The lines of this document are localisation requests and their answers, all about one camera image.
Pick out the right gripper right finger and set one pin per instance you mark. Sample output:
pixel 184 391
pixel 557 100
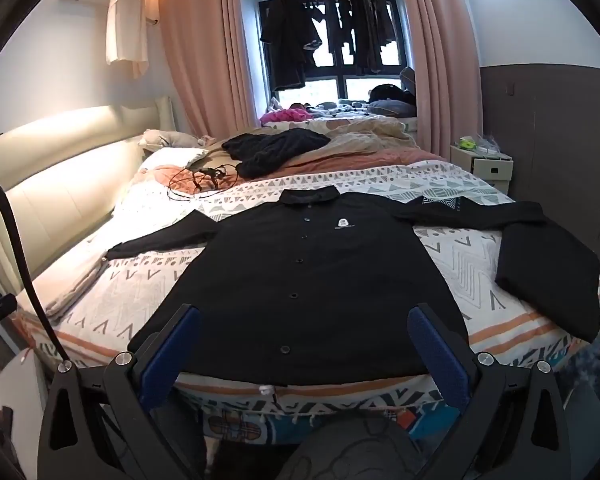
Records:
pixel 511 424

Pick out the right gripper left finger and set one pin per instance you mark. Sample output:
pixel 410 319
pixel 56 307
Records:
pixel 74 442

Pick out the black button shirt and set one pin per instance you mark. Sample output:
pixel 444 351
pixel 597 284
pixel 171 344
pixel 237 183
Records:
pixel 315 288

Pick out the dark hanging clothes row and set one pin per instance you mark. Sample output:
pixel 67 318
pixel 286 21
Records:
pixel 364 27

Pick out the patterned white bedspread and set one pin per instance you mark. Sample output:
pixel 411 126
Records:
pixel 106 318

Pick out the folded grey cloth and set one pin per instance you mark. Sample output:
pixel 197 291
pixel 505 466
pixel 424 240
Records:
pixel 64 296

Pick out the folded black garment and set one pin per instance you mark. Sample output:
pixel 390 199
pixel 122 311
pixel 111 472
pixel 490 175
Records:
pixel 545 266

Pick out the cream padded headboard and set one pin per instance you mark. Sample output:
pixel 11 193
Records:
pixel 64 173

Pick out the white bedside cabinet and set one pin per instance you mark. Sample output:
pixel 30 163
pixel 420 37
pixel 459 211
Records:
pixel 496 169

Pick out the white pillow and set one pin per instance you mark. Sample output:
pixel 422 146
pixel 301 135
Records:
pixel 170 148

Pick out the black knit sweater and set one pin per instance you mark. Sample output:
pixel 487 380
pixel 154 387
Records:
pixel 261 154

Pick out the beige rumpled duvet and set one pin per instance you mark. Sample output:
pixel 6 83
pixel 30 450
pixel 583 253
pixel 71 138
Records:
pixel 355 143

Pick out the magenta cloth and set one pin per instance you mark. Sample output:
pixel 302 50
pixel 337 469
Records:
pixel 295 114

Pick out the white hanging shirt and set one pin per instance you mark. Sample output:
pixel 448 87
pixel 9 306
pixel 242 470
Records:
pixel 126 35

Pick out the pink curtain right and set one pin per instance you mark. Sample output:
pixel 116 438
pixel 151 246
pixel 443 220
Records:
pixel 447 73

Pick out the pink curtain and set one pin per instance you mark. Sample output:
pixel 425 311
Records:
pixel 206 51
pixel 447 73

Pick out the pink curtain left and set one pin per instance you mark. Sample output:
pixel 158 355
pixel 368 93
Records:
pixel 206 51

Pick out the black hanging jacket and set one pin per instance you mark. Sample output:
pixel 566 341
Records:
pixel 292 38

